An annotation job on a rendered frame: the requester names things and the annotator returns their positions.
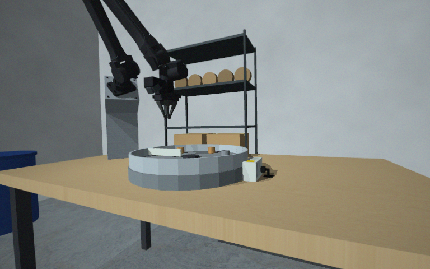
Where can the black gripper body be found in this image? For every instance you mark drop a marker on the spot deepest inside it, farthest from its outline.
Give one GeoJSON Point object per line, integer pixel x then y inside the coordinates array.
{"type": "Point", "coordinates": [170, 96]}

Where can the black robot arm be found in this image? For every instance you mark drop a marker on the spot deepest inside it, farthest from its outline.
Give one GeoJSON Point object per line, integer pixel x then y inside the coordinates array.
{"type": "Point", "coordinates": [154, 53]}

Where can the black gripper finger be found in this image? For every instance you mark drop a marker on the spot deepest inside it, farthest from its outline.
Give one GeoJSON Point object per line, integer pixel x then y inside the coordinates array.
{"type": "Point", "coordinates": [160, 103]}
{"type": "Point", "coordinates": [167, 104]}

